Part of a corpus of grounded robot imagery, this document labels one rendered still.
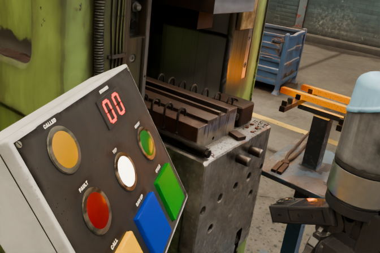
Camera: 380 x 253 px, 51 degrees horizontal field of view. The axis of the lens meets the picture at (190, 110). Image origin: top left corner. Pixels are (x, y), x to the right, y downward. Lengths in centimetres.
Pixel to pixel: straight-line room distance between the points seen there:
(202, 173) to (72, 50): 44
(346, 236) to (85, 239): 32
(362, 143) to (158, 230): 32
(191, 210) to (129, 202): 53
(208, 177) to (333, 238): 53
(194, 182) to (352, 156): 62
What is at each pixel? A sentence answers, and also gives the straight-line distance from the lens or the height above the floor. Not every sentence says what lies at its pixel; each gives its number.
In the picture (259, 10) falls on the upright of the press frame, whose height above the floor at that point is 124.
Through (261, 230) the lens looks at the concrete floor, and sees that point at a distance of 238.
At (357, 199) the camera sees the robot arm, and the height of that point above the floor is 115.
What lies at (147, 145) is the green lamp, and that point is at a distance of 66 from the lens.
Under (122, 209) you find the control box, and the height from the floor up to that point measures 106.
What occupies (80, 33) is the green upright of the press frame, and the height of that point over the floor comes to 122.
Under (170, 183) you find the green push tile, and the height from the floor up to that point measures 102.
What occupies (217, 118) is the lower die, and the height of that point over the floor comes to 98.
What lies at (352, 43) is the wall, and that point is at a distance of 869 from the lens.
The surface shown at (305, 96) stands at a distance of 158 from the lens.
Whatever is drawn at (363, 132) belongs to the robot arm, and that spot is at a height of 123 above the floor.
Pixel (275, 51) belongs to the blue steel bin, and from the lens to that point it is 474.
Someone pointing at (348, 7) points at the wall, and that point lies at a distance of 870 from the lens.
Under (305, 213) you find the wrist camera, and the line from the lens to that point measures 57.
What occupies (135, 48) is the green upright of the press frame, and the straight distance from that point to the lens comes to 97.
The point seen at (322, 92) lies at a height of 94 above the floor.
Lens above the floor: 139
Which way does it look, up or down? 21 degrees down
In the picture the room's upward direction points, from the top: 7 degrees clockwise
